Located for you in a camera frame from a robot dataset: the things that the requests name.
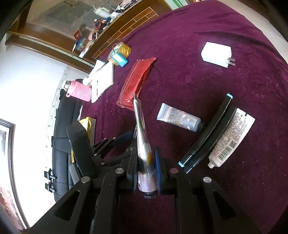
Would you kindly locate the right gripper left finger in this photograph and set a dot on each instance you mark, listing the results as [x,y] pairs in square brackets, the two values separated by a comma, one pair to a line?
[132,171]

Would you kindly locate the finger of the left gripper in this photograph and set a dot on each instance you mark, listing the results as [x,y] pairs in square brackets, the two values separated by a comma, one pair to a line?
[122,139]

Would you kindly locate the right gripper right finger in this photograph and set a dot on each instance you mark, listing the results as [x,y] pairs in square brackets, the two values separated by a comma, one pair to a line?
[161,171]

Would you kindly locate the black marker blue cap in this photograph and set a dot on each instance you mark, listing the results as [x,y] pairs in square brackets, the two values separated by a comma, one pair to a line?
[206,132]

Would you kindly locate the black marker plain cap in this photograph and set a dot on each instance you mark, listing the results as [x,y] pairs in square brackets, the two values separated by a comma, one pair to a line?
[212,140]

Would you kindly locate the white barcode cream tube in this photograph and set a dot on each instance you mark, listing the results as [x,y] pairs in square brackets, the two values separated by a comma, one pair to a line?
[231,138]

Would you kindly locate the yellow rimmed white tray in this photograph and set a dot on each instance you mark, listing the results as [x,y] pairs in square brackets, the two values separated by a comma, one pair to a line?
[86,125]

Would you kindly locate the floral hand cream tube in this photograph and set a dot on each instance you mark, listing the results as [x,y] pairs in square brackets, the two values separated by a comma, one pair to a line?
[174,116]

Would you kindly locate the pink crochet covered bottle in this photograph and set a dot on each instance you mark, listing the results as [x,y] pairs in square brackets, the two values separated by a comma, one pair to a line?
[77,90]

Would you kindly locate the white folded cloth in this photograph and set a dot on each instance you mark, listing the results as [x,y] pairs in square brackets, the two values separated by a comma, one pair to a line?
[99,79]

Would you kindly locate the red foil packet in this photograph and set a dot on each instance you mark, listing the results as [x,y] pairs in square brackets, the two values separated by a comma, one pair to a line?
[134,82]

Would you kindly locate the yellow packing tape roll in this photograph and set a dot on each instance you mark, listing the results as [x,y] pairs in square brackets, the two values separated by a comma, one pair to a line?
[122,49]

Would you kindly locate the wooden headboard shelf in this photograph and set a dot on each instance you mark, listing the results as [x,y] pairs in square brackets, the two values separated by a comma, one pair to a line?
[78,33]

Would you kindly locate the white power adapter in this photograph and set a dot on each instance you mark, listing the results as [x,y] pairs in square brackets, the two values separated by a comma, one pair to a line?
[217,54]

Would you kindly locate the framed wall picture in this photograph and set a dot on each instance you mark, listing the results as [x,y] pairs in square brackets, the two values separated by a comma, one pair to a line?
[9,196]

